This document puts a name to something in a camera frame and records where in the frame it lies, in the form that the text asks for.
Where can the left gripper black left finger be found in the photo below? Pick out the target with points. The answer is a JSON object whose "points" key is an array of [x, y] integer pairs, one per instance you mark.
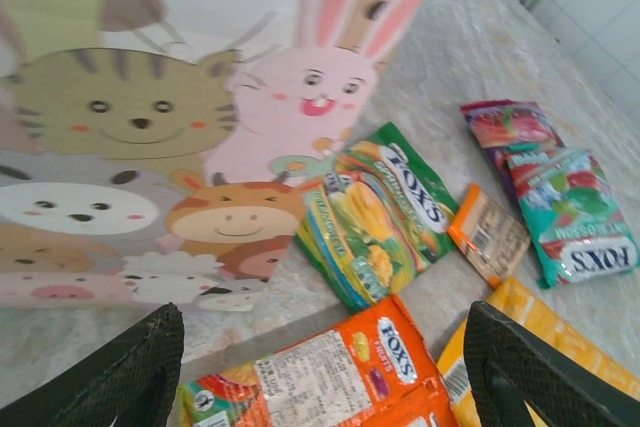
{"points": [[125, 372]]}

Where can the teal Fox's candy packet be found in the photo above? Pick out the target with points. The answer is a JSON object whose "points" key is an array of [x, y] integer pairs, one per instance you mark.
{"points": [[575, 207]]}

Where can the purple Fox's berries candy packet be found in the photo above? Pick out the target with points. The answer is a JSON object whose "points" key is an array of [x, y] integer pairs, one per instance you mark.
{"points": [[500, 122]]}

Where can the small orange snack packet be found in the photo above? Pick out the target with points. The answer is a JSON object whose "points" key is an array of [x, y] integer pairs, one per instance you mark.
{"points": [[490, 232]]}

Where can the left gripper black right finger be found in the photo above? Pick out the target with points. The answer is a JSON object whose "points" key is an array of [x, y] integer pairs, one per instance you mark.
{"points": [[500, 347]]}

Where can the green Fox's candy packet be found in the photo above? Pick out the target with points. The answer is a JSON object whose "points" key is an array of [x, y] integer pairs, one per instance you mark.
{"points": [[380, 217]]}

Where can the yellow snack packet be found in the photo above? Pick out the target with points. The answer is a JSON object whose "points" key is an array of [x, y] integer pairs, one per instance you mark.
{"points": [[550, 327]]}

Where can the paper bag with cartoon animals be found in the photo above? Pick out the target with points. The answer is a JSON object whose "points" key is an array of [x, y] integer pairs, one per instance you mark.
{"points": [[150, 147]]}

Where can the orange Fox's fruits candy packet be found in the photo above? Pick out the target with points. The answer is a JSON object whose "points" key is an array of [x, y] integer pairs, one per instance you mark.
{"points": [[325, 377]]}

